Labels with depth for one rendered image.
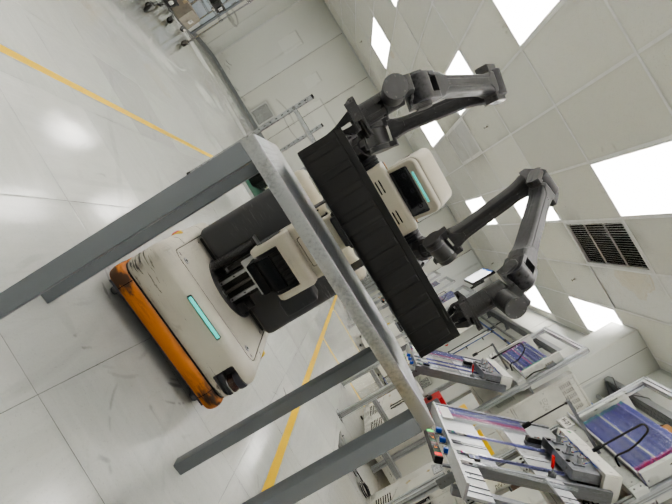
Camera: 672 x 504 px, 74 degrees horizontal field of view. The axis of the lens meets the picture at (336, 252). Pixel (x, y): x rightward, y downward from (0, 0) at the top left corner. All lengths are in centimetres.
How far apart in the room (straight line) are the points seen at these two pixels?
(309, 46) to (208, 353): 1049
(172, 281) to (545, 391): 305
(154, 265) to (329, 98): 991
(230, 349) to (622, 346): 507
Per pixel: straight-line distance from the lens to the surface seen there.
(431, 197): 157
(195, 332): 169
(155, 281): 167
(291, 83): 1152
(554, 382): 396
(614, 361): 612
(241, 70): 1186
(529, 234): 132
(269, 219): 188
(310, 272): 161
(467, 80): 130
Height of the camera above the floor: 87
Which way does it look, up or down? 4 degrees down
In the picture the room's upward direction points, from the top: 59 degrees clockwise
